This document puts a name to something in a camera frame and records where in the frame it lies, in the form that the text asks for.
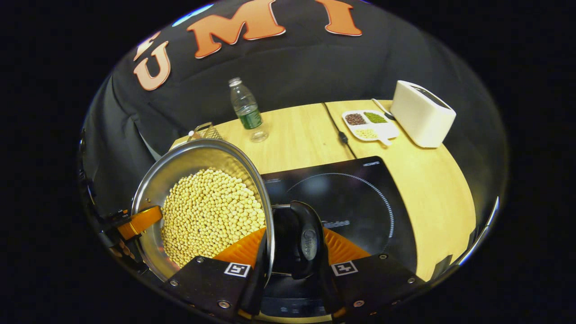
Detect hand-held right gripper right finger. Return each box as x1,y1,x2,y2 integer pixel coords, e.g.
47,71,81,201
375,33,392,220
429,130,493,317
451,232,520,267
317,227,426,322

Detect white toaster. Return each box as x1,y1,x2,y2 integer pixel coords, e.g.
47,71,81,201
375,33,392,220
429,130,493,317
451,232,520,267
390,80,457,149

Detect stainless steel pot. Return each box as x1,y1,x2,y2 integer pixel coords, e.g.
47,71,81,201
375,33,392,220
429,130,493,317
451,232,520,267
131,139,325,283

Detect pile of yellow soybeans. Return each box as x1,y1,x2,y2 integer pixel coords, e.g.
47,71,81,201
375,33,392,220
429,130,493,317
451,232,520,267
161,168,267,268

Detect black table edge bracket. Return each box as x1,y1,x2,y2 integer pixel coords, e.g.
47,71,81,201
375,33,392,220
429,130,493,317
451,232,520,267
434,255,454,280

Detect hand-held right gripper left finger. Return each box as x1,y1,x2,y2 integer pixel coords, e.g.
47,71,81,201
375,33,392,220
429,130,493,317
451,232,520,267
164,227,270,322

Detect clear plastic water bottle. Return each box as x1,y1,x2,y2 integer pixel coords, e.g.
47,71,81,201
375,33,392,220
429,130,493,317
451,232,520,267
228,77,269,143

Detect black power cable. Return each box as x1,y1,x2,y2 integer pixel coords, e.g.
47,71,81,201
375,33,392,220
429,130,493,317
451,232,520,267
322,103,357,159

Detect black induction cooktop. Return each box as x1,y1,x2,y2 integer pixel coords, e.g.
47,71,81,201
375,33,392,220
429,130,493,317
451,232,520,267
259,156,418,318

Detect metal wire holder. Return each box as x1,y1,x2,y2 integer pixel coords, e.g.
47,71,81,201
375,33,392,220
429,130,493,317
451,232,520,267
187,122,224,141

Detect white sectioned dish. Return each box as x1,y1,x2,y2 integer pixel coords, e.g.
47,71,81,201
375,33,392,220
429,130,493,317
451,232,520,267
342,110,400,146

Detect white spoon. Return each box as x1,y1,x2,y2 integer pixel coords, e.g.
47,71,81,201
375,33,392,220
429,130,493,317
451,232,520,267
372,99,396,121

